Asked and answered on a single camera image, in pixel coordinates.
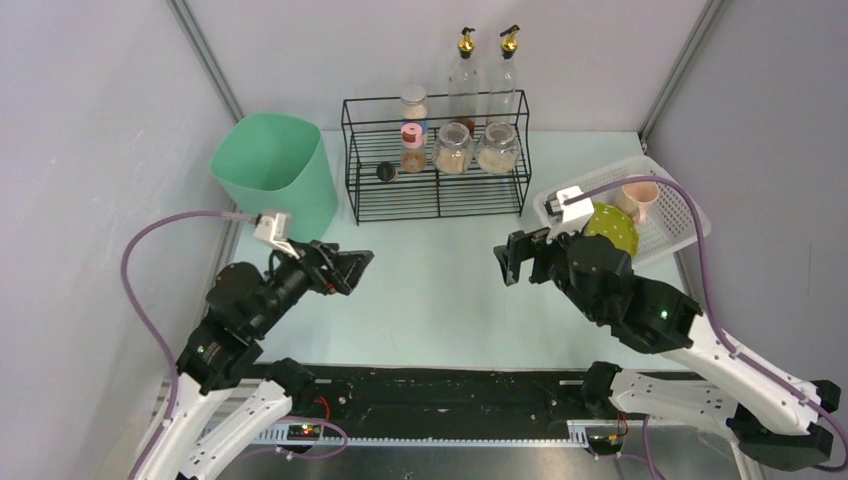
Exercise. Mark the small black lid bottle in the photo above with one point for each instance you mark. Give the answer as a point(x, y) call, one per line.
point(386, 172)

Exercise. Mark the white plastic basket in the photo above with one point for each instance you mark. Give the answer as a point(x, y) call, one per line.
point(669, 226)

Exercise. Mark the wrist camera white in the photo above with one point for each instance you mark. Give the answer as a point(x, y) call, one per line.
point(568, 216)
point(272, 229)

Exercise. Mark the glass jar beige contents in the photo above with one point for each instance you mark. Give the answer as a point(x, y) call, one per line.
point(453, 151)
point(498, 149)

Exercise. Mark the pink mug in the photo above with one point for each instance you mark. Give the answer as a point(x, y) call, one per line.
point(636, 199)

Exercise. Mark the black wire rack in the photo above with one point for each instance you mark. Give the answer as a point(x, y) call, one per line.
point(371, 129)

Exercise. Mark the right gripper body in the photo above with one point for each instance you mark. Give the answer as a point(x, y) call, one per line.
point(538, 257)

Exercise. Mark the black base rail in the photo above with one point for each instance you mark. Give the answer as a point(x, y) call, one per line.
point(441, 407)

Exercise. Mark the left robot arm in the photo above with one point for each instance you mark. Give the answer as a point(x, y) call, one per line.
point(244, 304)

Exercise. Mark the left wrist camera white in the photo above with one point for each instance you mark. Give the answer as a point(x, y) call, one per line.
point(272, 229)

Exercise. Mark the green plastic waste bin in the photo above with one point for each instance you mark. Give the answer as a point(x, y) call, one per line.
point(277, 162)

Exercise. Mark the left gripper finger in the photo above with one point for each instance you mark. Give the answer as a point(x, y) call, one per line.
point(335, 258)
point(344, 278)

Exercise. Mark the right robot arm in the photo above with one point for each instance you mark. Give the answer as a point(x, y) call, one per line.
point(775, 418)

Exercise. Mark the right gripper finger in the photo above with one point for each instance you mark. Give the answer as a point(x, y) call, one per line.
point(510, 259)
point(528, 240)

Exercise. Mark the silver lid shaker jar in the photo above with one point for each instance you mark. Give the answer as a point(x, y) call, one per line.
point(413, 98)

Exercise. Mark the glass oil bottle gold spout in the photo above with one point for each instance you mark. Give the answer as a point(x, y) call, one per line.
point(503, 78)

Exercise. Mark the green dotted plate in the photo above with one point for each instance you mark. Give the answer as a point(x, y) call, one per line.
point(610, 222)

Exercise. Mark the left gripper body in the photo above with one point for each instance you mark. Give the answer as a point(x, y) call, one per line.
point(321, 266)

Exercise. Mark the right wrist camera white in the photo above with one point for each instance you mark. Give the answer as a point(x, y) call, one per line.
point(568, 216)

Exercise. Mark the pink lid spice bottle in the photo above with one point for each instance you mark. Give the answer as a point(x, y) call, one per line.
point(413, 158)

